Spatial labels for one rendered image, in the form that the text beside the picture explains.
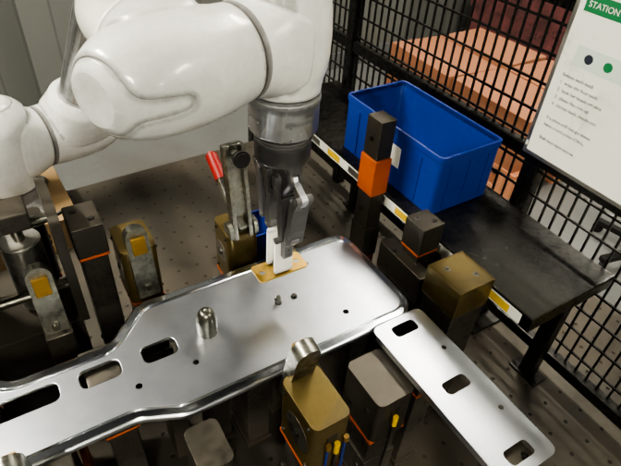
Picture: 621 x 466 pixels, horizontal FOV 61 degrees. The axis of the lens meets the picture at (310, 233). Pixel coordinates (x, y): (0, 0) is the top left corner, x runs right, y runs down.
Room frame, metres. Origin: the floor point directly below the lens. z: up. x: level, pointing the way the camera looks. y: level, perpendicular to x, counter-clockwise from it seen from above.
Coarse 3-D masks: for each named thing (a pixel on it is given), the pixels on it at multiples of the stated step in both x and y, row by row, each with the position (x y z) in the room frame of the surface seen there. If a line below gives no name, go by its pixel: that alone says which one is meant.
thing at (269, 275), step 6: (294, 252) 0.63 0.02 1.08; (294, 258) 0.62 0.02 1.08; (300, 258) 0.62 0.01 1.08; (258, 264) 0.60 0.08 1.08; (264, 264) 0.60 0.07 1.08; (270, 264) 0.60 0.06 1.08; (294, 264) 0.60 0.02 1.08; (300, 264) 0.61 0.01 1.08; (306, 264) 0.61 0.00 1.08; (252, 270) 0.58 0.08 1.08; (258, 270) 0.59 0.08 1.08; (264, 270) 0.59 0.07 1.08; (270, 270) 0.59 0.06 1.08; (288, 270) 0.59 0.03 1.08; (294, 270) 0.59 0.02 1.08; (258, 276) 0.57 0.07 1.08; (264, 276) 0.57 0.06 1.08; (270, 276) 0.57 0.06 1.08; (276, 276) 0.57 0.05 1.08; (264, 282) 0.56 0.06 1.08
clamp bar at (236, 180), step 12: (228, 144) 0.73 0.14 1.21; (240, 144) 0.73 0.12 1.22; (228, 156) 0.72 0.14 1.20; (240, 156) 0.70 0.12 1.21; (228, 168) 0.71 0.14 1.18; (240, 168) 0.70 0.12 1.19; (228, 180) 0.71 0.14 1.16; (240, 180) 0.73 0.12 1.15; (228, 192) 0.71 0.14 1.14; (240, 192) 0.73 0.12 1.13; (228, 204) 0.71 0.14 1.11; (240, 204) 0.72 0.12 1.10; (228, 216) 0.71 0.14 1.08; (252, 228) 0.71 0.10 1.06
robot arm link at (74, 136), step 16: (80, 32) 1.09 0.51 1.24; (64, 64) 1.14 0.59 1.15; (64, 80) 1.14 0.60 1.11; (48, 96) 1.16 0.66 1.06; (64, 96) 1.14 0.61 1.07; (48, 112) 1.14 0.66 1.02; (64, 112) 1.13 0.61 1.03; (80, 112) 1.14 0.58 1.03; (48, 128) 1.12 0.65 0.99; (64, 128) 1.12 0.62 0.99; (80, 128) 1.13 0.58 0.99; (96, 128) 1.16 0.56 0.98; (64, 144) 1.12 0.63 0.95; (80, 144) 1.14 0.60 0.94; (96, 144) 1.19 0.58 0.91; (64, 160) 1.13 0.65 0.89
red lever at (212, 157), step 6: (210, 156) 0.80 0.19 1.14; (216, 156) 0.81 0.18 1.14; (210, 162) 0.80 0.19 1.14; (216, 162) 0.80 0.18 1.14; (216, 168) 0.79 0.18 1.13; (222, 168) 0.79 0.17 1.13; (216, 174) 0.78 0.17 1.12; (222, 174) 0.78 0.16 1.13; (216, 180) 0.78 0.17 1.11; (222, 180) 0.77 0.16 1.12; (222, 186) 0.76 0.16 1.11; (222, 192) 0.76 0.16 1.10; (240, 216) 0.72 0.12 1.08; (240, 222) 0.71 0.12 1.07; (240, 228) 0.70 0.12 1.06
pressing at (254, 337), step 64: (320, 256) 0.72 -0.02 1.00; (128, 320) 0.53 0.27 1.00; (192, 320) 0.55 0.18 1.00; (256, 320) 0.56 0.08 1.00; (320, 320) 0.57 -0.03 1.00; (384, 320) 0.58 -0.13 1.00; (0, 384) 0.41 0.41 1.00; (64, 384) 0.42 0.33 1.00; (128, 384) 0.42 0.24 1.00; (192, 384) 0.43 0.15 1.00; (256, 384) 0.44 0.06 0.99; (0, 448) 0.32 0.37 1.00; (64, 448) 0.32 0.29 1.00
